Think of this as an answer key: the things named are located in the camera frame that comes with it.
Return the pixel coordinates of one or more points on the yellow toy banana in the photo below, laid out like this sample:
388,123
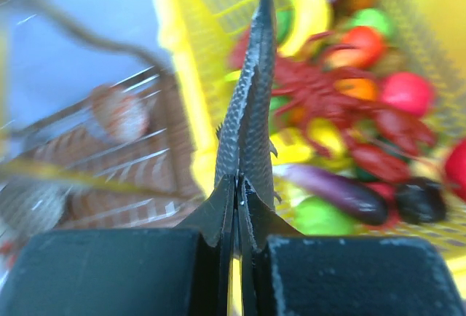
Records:
310,17

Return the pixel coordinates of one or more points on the grey toy fish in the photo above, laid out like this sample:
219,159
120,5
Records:
244,146

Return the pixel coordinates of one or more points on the green toy fruit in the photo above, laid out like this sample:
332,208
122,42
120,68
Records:
315,216

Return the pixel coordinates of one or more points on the purple toy eggplant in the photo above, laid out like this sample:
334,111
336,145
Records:
355,199

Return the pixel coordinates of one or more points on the metal dish rack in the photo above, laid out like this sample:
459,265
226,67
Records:
66,176

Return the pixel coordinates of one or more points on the yellow plastic basket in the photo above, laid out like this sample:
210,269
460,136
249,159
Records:
376,84

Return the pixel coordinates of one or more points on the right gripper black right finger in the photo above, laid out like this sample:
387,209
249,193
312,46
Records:
286,273

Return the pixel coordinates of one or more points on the red toy apple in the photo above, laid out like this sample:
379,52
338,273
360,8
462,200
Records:
409,92

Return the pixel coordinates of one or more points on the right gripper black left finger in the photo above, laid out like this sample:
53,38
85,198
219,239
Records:
184,270

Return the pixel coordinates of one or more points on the red toy lobster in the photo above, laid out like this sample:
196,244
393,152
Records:
376,134

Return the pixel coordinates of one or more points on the orange toy fruit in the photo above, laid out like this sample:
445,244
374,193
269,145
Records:
364,89

